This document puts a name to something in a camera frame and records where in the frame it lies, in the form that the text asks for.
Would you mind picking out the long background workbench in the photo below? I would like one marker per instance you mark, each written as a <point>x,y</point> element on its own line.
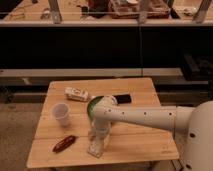
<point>106,13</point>

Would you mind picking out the black rectangular block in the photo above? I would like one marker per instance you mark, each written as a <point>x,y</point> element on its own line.
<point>121,99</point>

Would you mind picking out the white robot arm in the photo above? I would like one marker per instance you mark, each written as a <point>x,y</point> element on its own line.
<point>196,122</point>

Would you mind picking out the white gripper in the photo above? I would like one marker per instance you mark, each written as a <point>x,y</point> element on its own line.
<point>104,139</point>

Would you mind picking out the green bowl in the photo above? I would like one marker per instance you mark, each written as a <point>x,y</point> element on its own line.
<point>91,105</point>

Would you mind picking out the red brown oblong object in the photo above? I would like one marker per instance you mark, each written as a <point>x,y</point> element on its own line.
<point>63,144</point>

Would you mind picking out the wooden folding table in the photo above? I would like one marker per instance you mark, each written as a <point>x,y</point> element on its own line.
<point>128,143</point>

